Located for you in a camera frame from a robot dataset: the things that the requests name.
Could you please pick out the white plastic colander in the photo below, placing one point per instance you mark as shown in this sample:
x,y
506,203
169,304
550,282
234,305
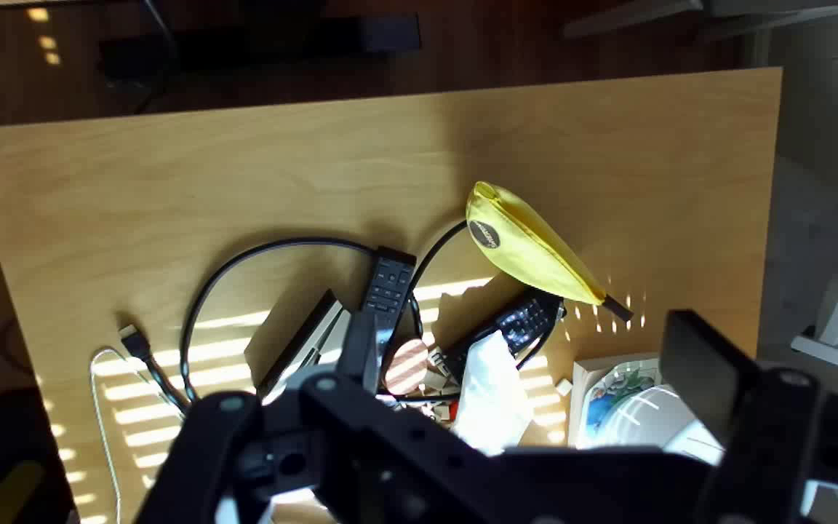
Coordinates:
x,y
633,407

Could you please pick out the black flat box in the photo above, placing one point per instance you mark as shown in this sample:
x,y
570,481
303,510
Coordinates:
x,y
291,339

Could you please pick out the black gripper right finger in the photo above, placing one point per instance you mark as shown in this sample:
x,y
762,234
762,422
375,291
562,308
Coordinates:
x,y
768,436

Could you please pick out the black remote control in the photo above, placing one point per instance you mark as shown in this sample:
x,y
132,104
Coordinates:
x,y
386,291

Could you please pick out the yellow banana-shaped pouch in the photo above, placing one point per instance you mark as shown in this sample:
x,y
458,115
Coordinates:
x,y
524,241

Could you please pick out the red striped small packet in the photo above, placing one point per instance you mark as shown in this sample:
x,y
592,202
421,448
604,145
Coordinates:
x,y
406,366

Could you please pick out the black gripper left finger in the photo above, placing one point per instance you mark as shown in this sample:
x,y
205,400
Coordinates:
x,y
205,455

